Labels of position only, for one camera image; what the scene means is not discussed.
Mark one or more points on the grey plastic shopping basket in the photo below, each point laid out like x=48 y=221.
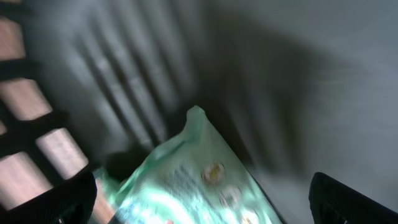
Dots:
x=294 y=87

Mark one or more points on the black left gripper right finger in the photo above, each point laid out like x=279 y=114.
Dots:
x=332 y=202

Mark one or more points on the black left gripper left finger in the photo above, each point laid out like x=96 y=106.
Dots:
x=70 y=202

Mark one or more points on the green tissue packet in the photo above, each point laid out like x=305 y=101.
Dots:
x=194 y=177

